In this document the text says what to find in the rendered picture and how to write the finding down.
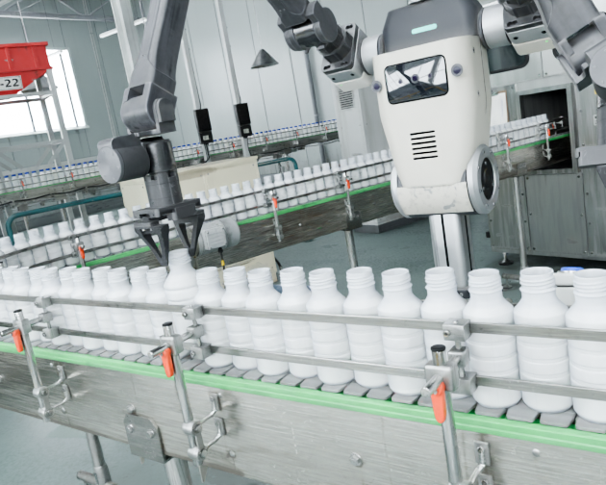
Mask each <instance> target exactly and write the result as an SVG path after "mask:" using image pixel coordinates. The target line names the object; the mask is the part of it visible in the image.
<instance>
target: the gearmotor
mask: <svg viewBox="0 0 606 485"><path fill-rule="evenodd" d="M192 227H193V226H190V227H187V234H188V239H189V244H191V236H192ZM239 242H240V228H239V226H238V224H237V222H236V221H235V220H234V219H233V218H232V217H225V218H221V219H217V220H213V221H208V222H204V223H203V225H202V228H201V232H200V235H199V238H198V242H197V246H196V251H195V256H190V259H191V266H192V267H193V268H194V269H196V270H198V269H199V265H198V260H197V257H199V256H201V255H205V254H208V253H212V252H215V251H218V253H220V257H221V264H222V266H223V270H225V264H224V260H223V256H222V252H223V249H224V248H227V247H231V246H234V245H237V244H238V243H239ZM183 248H184V246H183V244H182V241H181V239H180V238H178V239H175V240H171V241H169V252H170V251H173V250H177V249H183Z"/></svg>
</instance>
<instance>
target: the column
mask: <svg viewBox="0 0 606 485"><path fill-rule="evenodd" d="M111 4H112V8H113V13H114V21H115V26H116V30H117V34H118V38H119V43H120V47H121V52H122V56H123V61H124V65H125V69H126V74H127V78H128V83H130V78H131V75H132V72H133V70H134V68H135V66H136V63H137V60H138V57H139V50H140V49H139V41H138V36H137V32H136V27H135V22H134V18H133V14H132V9H131V5H130V0H111Z"/></svg>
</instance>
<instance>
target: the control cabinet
mask: <svg viewBox="0 0 606 485"><path fill-rule="evenodd" d="M330 83H331V89H332V94H333V101H334V107H335V113H336V120H337V125H338V131H339V138H340V144H341V155H342V159H343V160H344V159H346V161H347V165H349V162H348V158H352V157H355V161H356V164H357V157H356V156H361V155H363V156H364V161H366V159H365V157H366V156H365V154H370V153H371V155H372V154H373V152H379V154H380V158H381V151H382V150H389V149H390V147H389V144H388V141H387V137H386V134H385V131H384V128H383V124H382V121H381V116H380V110H379V103H378V96H377V92H374V91H373V90H372V88H371V85H370V86H369V87H366V88H362V89H354V90H349V91H342V90H341V89H340V88H339V87H338V86H337V85H335V84H334V82H333V81H332V80H330ZM371 157H372V160H373V155H372V156H371ZM424 218H425V217H404V216H402V215H401V214H400V213H399V212H398V213H395V214H392V215H389V216H385V217H380V218H377V219H375V220H371V221H368V222H365V223H362V224H363V227H360V228H357V229H355V232H360V233H375V234H380V233H383V232H386V231H389V230H392V229H394V228H397V227H400V226H403V225H406V224H409V223H412V222H415V221H418V220H421V219H424Z"/></svg>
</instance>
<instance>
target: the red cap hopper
mask: <svg viewBox="0 0 606 485"><path fill-rule="evenodd" d="M47 45H48V42H47V41H42V42H24V43H7V44H0V101H2V100H10V99H11V98H19V97H29V96H38V98H30V99H21V100H12V101H3V102H0V106H2V105H11V104H20V103H29V102H38V101H39V103H40V106H41V110H42V114H43V118H44V122H45V126H46V130H47V134H48V138H49V140H48V141H41V142H34V143H27V144H20V145H15V146H8V147H1V148H0V157H1V158H3V159H4V160H6V161H8V162H9V163H11V164H12V165H14V166H16V167H18V168H20V169H21V170H22V169H23V167H24V166H22V165H20V164H19V163H17V162H16V161H14V160H12V159H11V158H9V157H8V156H6V155H4V154H3V153H8V152H14V151H20V150H27V149H33V148H40V147H46V146H48V147H47V148H46V150H45V151H44V153H43V154H42V156H41V157H40V159H39V160H38V162H37V164H36V166H37V167H39V166H40V164H41V163H42V162H43V160H44V159H45V157H46V156H47V154H48V153H49V151H50V150H51V149H52V153H53V156H52V157H51V159H50V160H49V162H48V164H49V165H52V164H53V162H54V161H55V165H56V169H57V171H58V166H62V164H61V159H60V155H59V153H60V152H61V150H62V149H63V147H64V150H65V154H66V158H67V161H68V165H69V168H70V169H72V167H71V165H74V164H75V163H74V159H73V154H72V150H71V146H70V142H69V138H68V134H67V131H66V127H65V122H64V118H63V111H62V107H61V103H60V99H59V96H58V92H57V87H56V83H55V79H54V75H53V71H52V69H53V68H54V67H53V66H51V65H50V63H49V59H48V55H47V51H46V48H45V47H46V46H47ZM45 74H46V76H47V80H48V84H49V88H50V90H46V91H43V89H42V85H41V81H40V78H41V77H42V76H44V75H45ZM34 81H35V84H36V88H37V91H36V92H27V93H19V92H21V91H22V90H23V89H25V88H26V87H28V86H29V85H30V84H31V83H33V82H34ZM51 96H52V99H53V103H54V107H55V111H56V115H57V120H58V123H59V127H60V131H61V135H62V138H61V139H59V140H55V136H54V132H53V128H52V124H51V120H50V116H49V113H48V109H47V105H46V101H45V100H46V99H47V98H49V97H51ZM57 144H60V145H59V147H57ZM1 167H3V168H4V169H6V170H8V171H9V172H12V170H13V169H12V168H10V167H9V166H6V165H5V164H3V163H1V162H0V180H1V181H4V178H3V174H2V170H1ZM79 209H80V213H81V218H82V219H83V220H84V223H85V226H86V227H87V228H89V221H88V214H87V210H86V206H85V204H82V205H79ZM66 211H67V215H68V219H69V223H70V227H71V231H72V232H73V231H74V230H75V225H74V219H75V217H74V214H73V210H72V207H68V208H66ZM0 226H1V229H2V233H3V237H4V238H5V237H8V234H7V231H6V220H5V217H4V213H3V209H2V208H1V209H0Z"/></svg>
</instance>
